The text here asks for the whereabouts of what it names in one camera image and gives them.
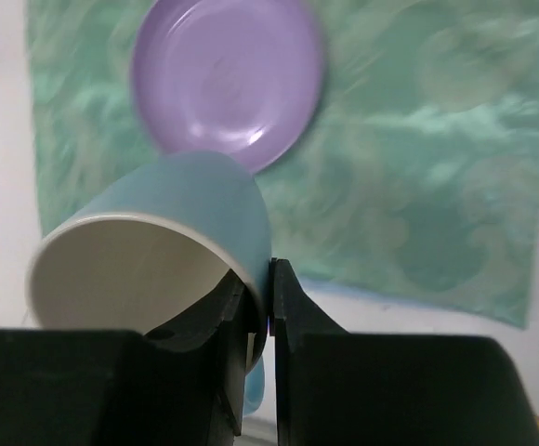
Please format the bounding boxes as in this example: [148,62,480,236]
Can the lavender plastic plate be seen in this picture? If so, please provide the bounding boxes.
[130,1,324,173]

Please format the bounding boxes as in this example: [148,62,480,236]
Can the teal green cloth napkin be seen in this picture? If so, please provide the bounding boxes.
[26,1,539,328]

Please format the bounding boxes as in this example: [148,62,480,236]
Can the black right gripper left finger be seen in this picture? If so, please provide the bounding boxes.
[0,272,252,445]

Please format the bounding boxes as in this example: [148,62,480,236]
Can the light blue ceramic mug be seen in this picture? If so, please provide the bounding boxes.
[26,151,271,414]

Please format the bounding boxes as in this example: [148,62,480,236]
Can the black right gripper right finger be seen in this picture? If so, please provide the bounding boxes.
[270,259,539,446]

